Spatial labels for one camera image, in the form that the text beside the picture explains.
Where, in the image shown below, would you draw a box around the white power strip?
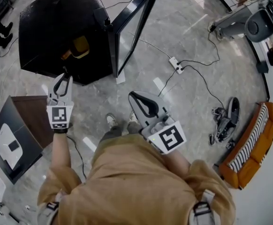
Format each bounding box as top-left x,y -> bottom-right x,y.
168,57 -> 184,75

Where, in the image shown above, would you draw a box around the white paper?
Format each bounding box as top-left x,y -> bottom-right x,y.
116,70 -> 127,84

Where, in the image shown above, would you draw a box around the person's tan shirt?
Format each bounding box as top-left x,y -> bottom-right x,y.
37,134 -> 236,225

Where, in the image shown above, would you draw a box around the short black cable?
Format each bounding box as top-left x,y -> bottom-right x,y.
157,69 -> 178,97

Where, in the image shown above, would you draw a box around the grey left shoulder strap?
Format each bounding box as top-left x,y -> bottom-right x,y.
37,191 -> 62,225

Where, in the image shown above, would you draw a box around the white cable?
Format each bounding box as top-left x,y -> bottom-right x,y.
138,38 -> 172,59

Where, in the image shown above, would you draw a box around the striped sofa cushion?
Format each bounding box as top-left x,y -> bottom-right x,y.
227,103 -> 270,173

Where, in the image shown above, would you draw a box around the black phone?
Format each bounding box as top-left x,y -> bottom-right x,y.
8,140 -> 19,152

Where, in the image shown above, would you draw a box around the grey right shoulder strap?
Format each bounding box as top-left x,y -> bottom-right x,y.
189,188 -> 216,225

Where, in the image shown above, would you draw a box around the grey equipment pile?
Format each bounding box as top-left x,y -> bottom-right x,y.
208,97 -> 241,149

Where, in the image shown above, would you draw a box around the person's white left shoe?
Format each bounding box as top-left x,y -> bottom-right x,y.
106,113 -> 116,128

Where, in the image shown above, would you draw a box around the black cabinet with glass door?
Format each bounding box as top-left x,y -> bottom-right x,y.
18,0 -> 163,86

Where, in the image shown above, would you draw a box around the person's left forearm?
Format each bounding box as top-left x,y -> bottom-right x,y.
49,131 -> 73,171

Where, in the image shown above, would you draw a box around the long black cable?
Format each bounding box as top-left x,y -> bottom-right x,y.
184,65 -> 225,110

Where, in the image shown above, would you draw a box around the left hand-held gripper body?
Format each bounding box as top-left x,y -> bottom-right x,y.
46,97 -> 75,130

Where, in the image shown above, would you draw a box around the grey shoulder strap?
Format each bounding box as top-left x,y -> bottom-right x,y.
189,188 -> 216,225
37,191 -> 62,225

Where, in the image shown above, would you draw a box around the yellow plastic bin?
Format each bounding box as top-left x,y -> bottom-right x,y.
71,36 -> 90,60

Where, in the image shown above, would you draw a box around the dark table with wood side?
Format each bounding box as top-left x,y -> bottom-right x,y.
0,95 -> 55,185

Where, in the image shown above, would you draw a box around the black plastic block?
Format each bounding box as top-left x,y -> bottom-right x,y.
256,61 -> 268,74

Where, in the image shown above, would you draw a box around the person's right forearm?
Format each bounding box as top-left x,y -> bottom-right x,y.
162,146 -> 191,180

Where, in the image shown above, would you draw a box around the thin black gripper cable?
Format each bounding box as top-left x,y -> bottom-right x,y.
67,136 -> 87,180

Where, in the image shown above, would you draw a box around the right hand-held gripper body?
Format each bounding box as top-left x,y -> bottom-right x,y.
140,112 -> 188,155

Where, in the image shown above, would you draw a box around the person's trousers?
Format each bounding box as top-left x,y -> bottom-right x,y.
99,120 -> 142,147

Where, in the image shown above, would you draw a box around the orange sofa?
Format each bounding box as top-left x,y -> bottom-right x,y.
218,101 -> 273,190

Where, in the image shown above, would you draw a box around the white tray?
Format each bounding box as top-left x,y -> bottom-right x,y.
0,123 -> 23,170

